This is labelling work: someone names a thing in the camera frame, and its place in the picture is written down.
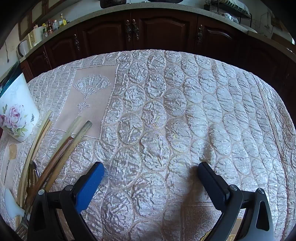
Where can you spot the wooden wall cabinets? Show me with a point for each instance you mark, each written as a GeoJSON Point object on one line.
{"type": "Point", "coordinates": [25, 23]}

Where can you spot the metal spoon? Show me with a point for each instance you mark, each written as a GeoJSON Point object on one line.
{"type": "Point", "coordinates": [32, 172]}

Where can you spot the pair of wooden chopsticks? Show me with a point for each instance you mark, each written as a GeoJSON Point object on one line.
{"type": "Point", "coordinates": [53, 162]}

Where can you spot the grey-tipped round chopstick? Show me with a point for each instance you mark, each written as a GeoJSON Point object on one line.
{"type": "Point", "coordinates": [76, 141]}

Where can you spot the grey speckled countertop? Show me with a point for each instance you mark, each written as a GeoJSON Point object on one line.
{"type": "Point", "coordinates": [161, 8]}

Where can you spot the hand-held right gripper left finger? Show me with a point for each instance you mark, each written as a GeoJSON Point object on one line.
{"type": "Point", "coordinates": [90, 187]}

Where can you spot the floral ceramic bowl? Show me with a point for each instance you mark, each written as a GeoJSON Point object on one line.
{"type": "Point", "coordinates": [230, 18]}

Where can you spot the floral utensil holder teal rim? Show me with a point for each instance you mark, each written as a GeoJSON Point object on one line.
{"type": "Point", "coordinates": [18, 104]}

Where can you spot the pale bamboo chopstick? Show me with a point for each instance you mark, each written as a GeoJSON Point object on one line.
{"type": "Point", "coordinates": [69, 129]}

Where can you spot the black dish rack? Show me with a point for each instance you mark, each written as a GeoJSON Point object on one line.
{"type": "Point", "coordinates": [231, 7]}

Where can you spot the thin bamboo chopstick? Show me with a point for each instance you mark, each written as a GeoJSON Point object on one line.
{"type": "Point", "coordinates": [34, 145]}
{"type": "Point", "coordinates": [39, 142]}

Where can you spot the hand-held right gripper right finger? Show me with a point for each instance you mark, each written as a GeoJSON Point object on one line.
{"type": "Point", "coordinates": [211, 183]}

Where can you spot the quilted pink tablecloth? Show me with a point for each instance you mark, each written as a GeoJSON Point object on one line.
{"type": "Point", "coordinates": [161, 104]}

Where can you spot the white ceramic spoon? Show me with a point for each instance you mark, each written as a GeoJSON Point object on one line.
{"type": "Point", "coordinates": [12, 204]}

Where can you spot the cream microwave oven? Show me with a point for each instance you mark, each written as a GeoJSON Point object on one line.
{"type": "Point", "coordinates": [34, 37]}

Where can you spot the row of condiment bottles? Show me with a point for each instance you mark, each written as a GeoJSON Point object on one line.
{"type": "Point", "coordinates": [55, 25]}

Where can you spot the dark wooden base cabinets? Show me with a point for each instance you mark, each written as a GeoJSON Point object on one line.
{"type": "Point", "coordinates": [161, 30]}

